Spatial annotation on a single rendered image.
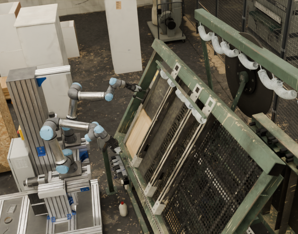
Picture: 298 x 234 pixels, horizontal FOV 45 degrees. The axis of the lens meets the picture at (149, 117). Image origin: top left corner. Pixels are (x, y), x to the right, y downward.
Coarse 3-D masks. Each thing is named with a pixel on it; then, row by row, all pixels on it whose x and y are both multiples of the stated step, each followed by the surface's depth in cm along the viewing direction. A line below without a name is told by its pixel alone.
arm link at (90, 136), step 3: (90, 129) 329; (93, 129) 328; (90, 132) 324; (93, 132) 321; (87, 135) 323; (90, 135) 322; (93, 135) 321; (87, 138) 323; (90, 138) 322; (93, 138) 322; (96, 138) 323; (87, 141) 325; (90, 141) 326
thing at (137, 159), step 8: (176, 64) 342; (176, 72) 338; (176, 80) 343; (168, 88) 352; (176, 88) 348; (168, 96) 350; (160, 104) 359; (168, 104) 355; (160, 112) 357; (152, 120) 366; (160, 120) 362; (152, 128) 364; (144, 136) 372; (152, 136) 369; (144, 144) 371; (136, 152) 380; (144, 152) 377; (136, 160) 379
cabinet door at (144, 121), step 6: (144, 114) 394; (138, 120) 404; (144, 120) 392; (150, 120) 381; (138, 126) 401; (144, 126) 389; (132, 132) 410; (138, 132) 398; (144, 132) 386; (132, 138) 407; (138, 138) 395; (126, 144) 417; (132, 144) 404; (138, 144) 392; (132, 150) 400; (132, 156) 397
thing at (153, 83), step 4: (156, 76) 385; (152, 80) 391; (156, 80) 388; (152, 84) 389; (152, 88) 391; (148, 96) 395; (148, 100) 397; (144, 104) 399; (140, 108) 401; (144, 108) 401; (140, 112) 402; (136, 116) 405; (136, 120) 406; (132, 124) 410; (132, 128) 410; (128, 132) 414; (128, 136) 414; (124, 140) 418
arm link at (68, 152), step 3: (63, 150) 356; (66, 150) 356; (69, 150) 356; (63, 153) 352; (66, 153) 351; (69, 153) 352; (66, 156) 350; (69, 156) 352; (72, 156) 357; (72, 159) 358; (72, 162) 359
